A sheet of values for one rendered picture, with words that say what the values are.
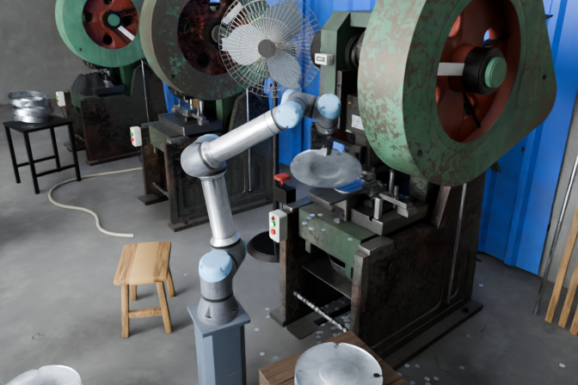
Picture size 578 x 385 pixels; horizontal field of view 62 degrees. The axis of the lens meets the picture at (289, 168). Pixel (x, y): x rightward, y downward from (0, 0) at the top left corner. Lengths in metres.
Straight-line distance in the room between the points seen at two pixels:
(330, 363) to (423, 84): 0.97
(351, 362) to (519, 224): 1.65
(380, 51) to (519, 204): 1.80
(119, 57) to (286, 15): 2.38
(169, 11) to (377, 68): 1.70
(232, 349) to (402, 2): 1.33
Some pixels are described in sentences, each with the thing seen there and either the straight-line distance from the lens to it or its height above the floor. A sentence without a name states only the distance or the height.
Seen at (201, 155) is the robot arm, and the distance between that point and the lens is 1.56.
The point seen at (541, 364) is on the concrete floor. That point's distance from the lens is 2.60.
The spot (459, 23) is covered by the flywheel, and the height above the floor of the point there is 1.48.
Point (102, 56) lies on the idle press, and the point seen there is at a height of 1.03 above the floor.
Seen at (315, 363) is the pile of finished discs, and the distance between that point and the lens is 1.77.
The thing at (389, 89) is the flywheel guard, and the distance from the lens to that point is 1.46.
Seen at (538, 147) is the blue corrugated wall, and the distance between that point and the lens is 2.97.
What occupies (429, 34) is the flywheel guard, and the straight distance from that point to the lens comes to 1.49.
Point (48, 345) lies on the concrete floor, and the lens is 2.67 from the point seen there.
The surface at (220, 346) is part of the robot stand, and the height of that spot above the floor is 0.36.
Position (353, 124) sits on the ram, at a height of 1.05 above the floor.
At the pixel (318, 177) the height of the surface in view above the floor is 0.85.
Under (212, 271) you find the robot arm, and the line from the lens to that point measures 1.73.
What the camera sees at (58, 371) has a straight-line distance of 2.14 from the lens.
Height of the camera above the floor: 1.58
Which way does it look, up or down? 21 degrees down
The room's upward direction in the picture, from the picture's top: straight up
